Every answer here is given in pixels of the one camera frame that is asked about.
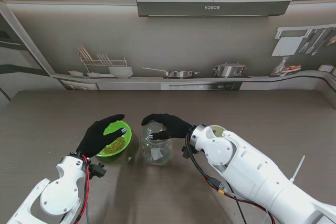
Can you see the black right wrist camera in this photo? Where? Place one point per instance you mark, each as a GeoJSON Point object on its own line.
{"type": "Point", "coordinates": [186, 153]}

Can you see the cream plastic funnel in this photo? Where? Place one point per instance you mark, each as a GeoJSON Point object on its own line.
{"type": "Point", "coordinates": [218, 129]}

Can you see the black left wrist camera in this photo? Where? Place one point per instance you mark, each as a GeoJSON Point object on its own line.
{"type": "Point", "coordinates": [97, 170]}

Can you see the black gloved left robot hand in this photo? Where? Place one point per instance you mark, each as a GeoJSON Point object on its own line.
{"type": "Point", "coordinates": [92, 140]}

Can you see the green plastic bowl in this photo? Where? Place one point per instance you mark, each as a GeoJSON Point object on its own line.
{"type": "Point", "coordinates": [127, 140]}

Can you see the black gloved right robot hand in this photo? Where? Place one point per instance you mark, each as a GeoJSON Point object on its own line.
{"type": "Point", "coordinates": [176, 128]}

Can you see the clear glass jar lid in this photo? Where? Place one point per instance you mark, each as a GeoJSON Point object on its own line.
{"type": "Point", "coordinates": [155, 127]}

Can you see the mung beans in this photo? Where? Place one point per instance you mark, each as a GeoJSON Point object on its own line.
{"type": "Point", "coordinates": [115, 145]}

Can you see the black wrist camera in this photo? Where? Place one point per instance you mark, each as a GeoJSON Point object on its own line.
{"type": "Point", "coordinates": [186, 153]}
{"type": "Point", "coordinates": [97, 170]}

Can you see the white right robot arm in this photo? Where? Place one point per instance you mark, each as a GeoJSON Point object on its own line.
{"type": "Point", "coordinates": [262, 176]}

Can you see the clear glass jar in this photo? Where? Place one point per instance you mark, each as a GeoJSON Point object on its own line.
{"type": "Point", "coordinates": [157, 153]}

